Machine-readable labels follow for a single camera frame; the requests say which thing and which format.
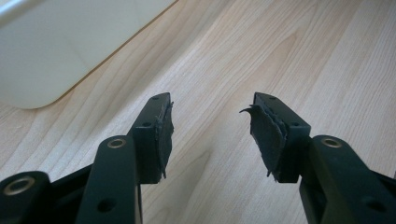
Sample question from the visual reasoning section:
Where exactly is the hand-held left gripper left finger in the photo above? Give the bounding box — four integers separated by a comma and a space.
128, 91, 176, 185

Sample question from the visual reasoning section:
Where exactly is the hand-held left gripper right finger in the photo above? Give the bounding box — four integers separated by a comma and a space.
238, 91, 313, 185

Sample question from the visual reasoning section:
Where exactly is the white compartment box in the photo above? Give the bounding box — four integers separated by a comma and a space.
0, 0, 179, 110

